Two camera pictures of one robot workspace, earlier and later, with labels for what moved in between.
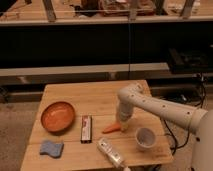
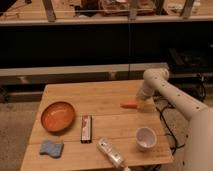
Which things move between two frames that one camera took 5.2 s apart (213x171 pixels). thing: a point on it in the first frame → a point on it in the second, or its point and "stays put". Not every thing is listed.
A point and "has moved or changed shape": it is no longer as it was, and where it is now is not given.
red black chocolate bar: (86, 129) stays put
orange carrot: (112, 128) has moved or changed shape
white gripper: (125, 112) → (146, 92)
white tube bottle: (105, 146) stays put
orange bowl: (58, 117) stays put
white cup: (145, 137) stays put
